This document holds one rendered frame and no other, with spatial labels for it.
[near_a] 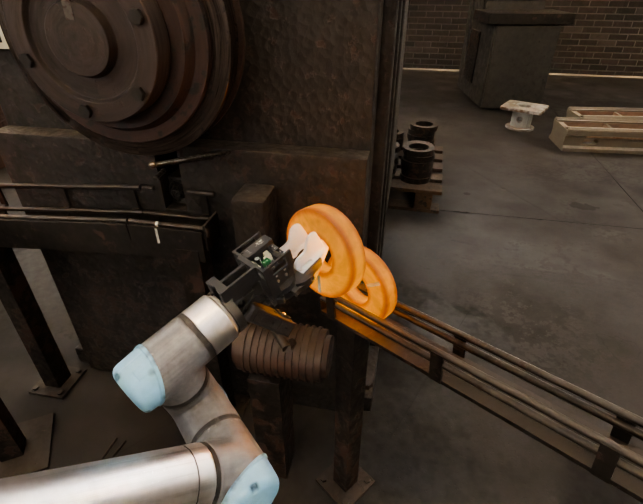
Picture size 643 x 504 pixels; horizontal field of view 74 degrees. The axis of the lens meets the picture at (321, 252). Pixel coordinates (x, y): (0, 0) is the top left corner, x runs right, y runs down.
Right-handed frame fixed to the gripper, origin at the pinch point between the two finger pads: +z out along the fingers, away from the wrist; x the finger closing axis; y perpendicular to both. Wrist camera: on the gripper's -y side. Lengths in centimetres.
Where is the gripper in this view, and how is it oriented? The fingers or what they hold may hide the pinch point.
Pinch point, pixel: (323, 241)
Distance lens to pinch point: 70.2
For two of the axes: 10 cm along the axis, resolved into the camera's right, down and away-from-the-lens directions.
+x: -7.1, -3.9, 5.9
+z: 6.9, -5.9, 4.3
